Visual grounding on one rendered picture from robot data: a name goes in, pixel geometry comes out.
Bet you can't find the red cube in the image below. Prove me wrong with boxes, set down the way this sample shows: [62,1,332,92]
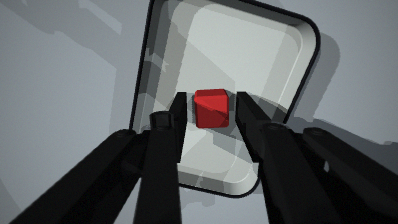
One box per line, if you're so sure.
[194,89,229,129]

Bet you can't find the white tray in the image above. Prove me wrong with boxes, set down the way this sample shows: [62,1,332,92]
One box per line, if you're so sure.
[129,0,321,198]

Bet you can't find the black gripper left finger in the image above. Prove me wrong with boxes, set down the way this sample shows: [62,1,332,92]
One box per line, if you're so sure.
[9,92,187,224]

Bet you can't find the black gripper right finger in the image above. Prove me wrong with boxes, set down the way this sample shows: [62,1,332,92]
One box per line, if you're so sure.
[235,92,398,224]

